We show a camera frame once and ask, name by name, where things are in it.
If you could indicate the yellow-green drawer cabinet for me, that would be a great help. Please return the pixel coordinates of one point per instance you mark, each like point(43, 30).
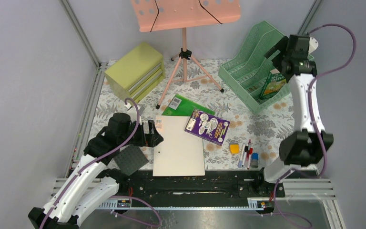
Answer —
point(137, 73)

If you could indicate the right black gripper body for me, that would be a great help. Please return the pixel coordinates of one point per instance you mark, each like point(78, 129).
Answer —
point(281, 46)

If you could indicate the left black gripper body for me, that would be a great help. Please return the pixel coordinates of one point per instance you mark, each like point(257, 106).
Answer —
point(139, 137)

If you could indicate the floral tablecloth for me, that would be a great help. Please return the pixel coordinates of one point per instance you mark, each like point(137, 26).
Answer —
point(264, 131)

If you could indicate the yellow eraser block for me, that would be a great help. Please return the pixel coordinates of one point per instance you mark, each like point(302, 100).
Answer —
point(234, 148)

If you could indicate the black pen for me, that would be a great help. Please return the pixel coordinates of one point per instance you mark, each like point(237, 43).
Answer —
point(245, 155)

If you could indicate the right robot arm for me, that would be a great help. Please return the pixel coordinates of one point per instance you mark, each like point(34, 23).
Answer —
point(309, 141)

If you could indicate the purple puzzle book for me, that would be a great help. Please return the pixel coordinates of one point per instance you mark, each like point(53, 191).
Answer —
point(207, 126)

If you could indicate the red marker pen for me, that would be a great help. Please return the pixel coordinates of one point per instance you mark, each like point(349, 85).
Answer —
point(249, 154)

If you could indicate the dark grey studded plate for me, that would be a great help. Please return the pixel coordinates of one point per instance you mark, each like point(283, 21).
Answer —
point(130, 160)

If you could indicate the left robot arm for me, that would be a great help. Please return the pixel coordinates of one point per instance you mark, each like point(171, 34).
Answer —
point(92, 182)

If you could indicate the green transparent folder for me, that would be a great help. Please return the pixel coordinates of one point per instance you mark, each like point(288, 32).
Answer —
point(181, 106)

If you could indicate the pink music stand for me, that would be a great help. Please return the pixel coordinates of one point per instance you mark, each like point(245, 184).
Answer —
point(160, 15)

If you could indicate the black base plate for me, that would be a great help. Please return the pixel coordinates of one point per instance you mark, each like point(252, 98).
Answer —
point(215, 189)

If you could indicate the blue white marker pen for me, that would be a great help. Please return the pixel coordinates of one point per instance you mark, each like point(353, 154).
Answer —
point(241, 155)

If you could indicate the green puzzle book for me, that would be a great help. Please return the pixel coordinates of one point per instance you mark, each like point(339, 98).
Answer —
point(273, 84)

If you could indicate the green file organizer rack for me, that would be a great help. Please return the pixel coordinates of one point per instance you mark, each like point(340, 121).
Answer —
point(247, 72)

